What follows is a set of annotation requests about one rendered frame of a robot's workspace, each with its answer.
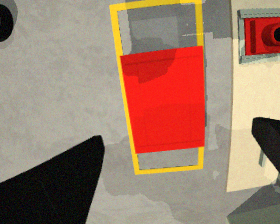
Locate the yellow rectangular outline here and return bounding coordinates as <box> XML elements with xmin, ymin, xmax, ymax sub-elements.
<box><xmin>109</xmin><ymin>0</ymin><xmax>204</xmax><ymax>175</ymax></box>

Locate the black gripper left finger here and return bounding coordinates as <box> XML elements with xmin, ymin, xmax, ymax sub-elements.
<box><xmin>0</xmin><ymin>136</ymin><xmax>104</xmax><ymax>224</ymax></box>

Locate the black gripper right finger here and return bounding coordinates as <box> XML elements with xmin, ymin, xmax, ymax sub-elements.
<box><xmin>250</xmin><ymin>117</ymin><xmax>280</xmax><ymax>173</ymax></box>

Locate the black toy car tyre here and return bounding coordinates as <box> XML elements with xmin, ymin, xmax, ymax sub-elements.
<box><xmin>0</xmin><ymin>4</ymin><xmax>14</xmax><ymax>43</ymax></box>

